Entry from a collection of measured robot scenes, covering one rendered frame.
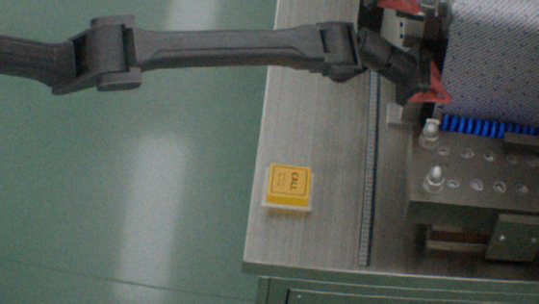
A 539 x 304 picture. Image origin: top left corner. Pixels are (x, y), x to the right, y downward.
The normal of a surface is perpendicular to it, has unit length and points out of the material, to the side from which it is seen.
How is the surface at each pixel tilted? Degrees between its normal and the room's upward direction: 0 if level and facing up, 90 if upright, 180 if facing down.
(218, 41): 31
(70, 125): 0
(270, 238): 0
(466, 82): 90
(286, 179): 0
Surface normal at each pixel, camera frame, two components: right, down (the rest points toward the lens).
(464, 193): 0.07, -0.66
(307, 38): 0.42, -0.27
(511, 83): -0.10, 0.74
